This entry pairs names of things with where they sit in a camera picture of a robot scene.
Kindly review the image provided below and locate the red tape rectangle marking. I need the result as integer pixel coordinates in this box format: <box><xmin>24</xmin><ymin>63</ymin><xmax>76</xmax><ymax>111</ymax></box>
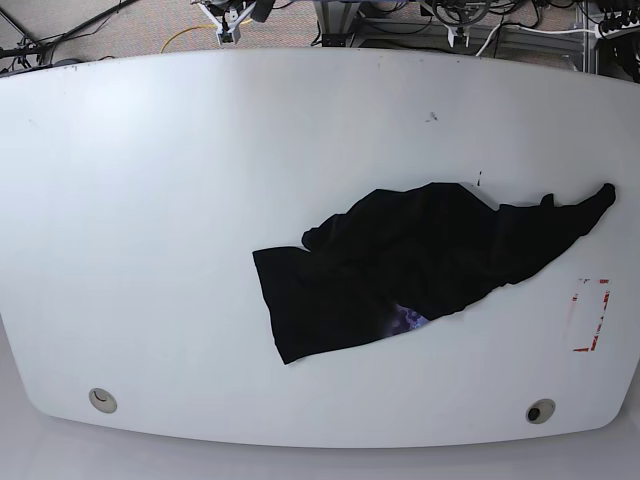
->
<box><xmin>566</xmin><ymin>278</ymin><xmax>611</xmax><ymax>353</ymax></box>

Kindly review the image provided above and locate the table cable grommet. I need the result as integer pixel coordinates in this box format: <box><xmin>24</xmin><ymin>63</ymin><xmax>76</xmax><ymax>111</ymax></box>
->
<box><xmin>525</xmin><ymin>399</ymin><xmax>556</xmax><ymax>424</ymax></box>
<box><xmin>89</xmin><ymin>388</ymin><xmax>117</xmax><ymax>414</ymax></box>

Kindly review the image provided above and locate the right table cable grommet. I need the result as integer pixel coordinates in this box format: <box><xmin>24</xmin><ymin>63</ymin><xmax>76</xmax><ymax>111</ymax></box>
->
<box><xmin>525</xmin><ymin>399</ymin><xmax>556</xmax><ymax>424</ymax></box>

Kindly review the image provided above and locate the white power strip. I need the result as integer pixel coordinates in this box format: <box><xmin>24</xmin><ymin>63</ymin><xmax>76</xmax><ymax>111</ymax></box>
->
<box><xmin>596</xmin><ymin>11</ymin><xmax>639</xmax><ymax>39</ymax></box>

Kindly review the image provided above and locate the yellow floor cable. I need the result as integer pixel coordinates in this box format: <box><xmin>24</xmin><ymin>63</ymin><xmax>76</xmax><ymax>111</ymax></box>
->
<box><xmin>160</xmin><ymin>23</ymin><xmax>214</xmax><ymax>54</ymax></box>

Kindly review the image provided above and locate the black graphic T-shirt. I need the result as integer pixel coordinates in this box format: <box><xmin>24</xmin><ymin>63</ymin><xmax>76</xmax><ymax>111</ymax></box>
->
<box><xmin>253</xmin><ymin>183</ymin><xmax>616</xmax><ymax>364</ymax></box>

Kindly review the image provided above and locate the left table cable grommet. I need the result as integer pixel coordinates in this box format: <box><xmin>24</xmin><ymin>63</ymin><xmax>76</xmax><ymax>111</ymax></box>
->
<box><xmin>89</xmin><ymin>388</ymin><xmax>117</xmax><ymax>414</ymax></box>

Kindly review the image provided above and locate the aluminium frame stand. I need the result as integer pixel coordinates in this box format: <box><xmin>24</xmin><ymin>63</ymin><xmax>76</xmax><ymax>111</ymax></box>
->
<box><xmin>314</xmin><ymin>1</ymin><xmax>491</xmax><ymax>48</ymax></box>

